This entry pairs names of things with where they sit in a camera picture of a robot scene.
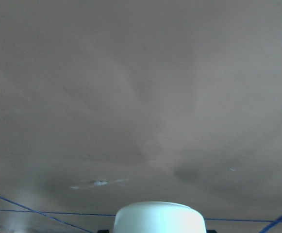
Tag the mint green cup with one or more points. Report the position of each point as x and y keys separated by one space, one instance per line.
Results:
x=158 y=217

